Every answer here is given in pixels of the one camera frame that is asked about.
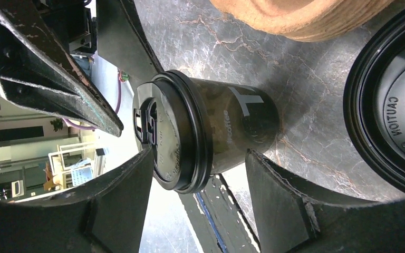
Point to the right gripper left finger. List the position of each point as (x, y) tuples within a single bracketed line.
[(105, 214)]

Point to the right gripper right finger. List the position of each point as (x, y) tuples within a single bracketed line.
[(293, 214)]

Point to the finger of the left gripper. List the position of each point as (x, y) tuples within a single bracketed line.
[(123, 43), (37, 72)]

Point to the black coffee cup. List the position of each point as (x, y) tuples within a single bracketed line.
[(241, 117)]

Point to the brown cardboard cup carrier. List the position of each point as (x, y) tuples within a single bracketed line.
[(303, 21)]

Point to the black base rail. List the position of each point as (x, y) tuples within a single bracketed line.
[(219, 223)]

